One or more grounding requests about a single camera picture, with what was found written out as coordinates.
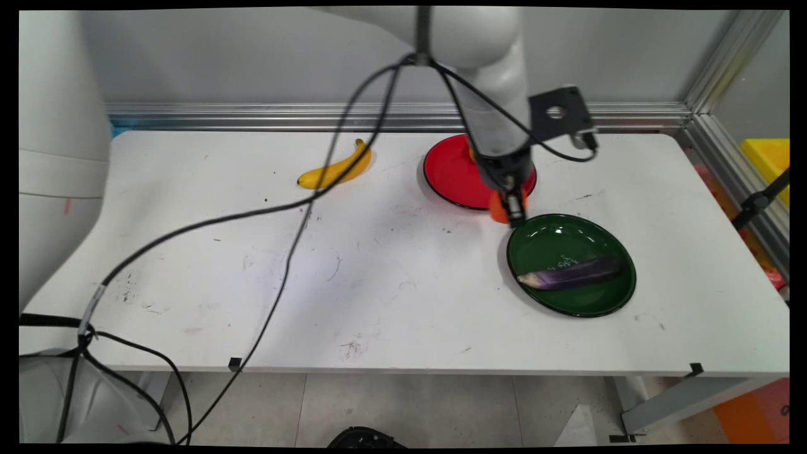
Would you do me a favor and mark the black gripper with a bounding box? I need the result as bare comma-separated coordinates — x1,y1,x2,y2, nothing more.
473,144,535,229

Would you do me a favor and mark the orange carrot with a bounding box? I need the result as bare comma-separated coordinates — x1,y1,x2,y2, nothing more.
489,189,513,225

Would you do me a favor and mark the green round plate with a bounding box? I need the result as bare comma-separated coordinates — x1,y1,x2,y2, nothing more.
506,213,637,318

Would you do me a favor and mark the red round plate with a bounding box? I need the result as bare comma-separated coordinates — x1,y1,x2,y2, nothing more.
422,133,538,211

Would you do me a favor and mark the purple eggplant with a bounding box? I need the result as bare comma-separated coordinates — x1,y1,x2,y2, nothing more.
517,256,624,291

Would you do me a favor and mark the yellow banana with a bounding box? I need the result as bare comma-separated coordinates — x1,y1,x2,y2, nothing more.
297,139,373,190

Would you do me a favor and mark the yellow plastic bin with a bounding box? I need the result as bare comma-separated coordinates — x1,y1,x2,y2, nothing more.
740,138,790,209

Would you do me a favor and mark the grey table leg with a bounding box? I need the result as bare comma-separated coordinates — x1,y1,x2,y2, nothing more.
608,376,767,437

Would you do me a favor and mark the black round floor object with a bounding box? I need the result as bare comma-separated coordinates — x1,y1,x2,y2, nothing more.
327,426,407,449

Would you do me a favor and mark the orange box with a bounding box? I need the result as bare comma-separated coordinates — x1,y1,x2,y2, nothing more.
712,378,790,444

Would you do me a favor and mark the black camera cable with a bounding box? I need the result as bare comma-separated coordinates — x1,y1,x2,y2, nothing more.
431,60,598,163

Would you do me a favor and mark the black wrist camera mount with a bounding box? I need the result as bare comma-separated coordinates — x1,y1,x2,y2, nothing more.
528,86,598,152

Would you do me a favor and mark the aluminium frame rail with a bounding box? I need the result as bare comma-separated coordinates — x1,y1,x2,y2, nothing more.
678,113,790,281
106,102,693,133

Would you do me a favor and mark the long black cable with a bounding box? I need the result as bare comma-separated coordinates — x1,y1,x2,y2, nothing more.
173,60,404,445
76,55,418,338

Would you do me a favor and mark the aluminium frame post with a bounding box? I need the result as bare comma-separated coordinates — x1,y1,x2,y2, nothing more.
684,9,786,115

